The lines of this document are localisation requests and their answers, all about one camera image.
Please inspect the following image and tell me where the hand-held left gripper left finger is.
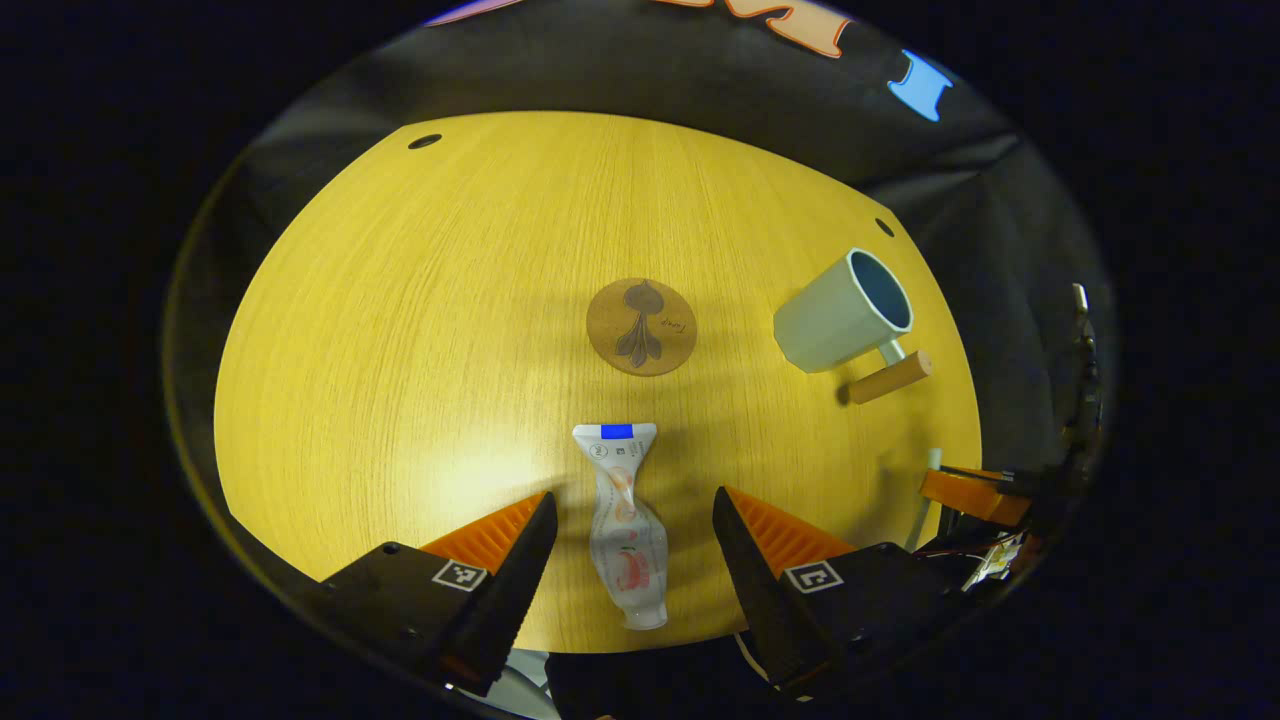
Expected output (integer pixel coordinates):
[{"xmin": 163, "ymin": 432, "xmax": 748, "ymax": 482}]
[{"xmin": 320, "ymin": 490, "xmax": 559, "ymax": 698}]

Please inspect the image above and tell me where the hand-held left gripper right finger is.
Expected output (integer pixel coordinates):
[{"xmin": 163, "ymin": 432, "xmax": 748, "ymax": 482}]
[{"xmin": 712, "ymin": 486, "xmax": 961, "ymax": 698}]

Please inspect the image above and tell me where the white toothpaste tube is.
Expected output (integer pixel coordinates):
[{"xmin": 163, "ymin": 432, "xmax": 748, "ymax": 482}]
[{"xmin": 572, "ymin": 422, "xmax": 669, "ymax": 631}]

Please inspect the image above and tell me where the pale green cup wooden handle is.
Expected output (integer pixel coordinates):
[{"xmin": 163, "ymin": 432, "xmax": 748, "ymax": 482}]
[{"xmin": 773, "ymin": 247, "xmax": 934, "ymax": 406}]

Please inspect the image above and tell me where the round brown coaster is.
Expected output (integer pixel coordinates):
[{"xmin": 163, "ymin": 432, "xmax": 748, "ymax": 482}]
[{"xmin": 586, "ymin": 277, "xmax": 698, "ymax": 378}]

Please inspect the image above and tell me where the yellow wooden desktop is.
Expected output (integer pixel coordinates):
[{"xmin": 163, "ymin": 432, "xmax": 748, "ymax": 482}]
[{"xmin": 213, "ymin": 110, "xmax": 983, "ymax": 656}]

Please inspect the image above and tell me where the black backdrop cloth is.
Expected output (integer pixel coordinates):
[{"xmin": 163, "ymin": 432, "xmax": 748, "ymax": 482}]
[{"xmin": 170, "ymin": 0, "xmax": 1111, "ymax": 481}]

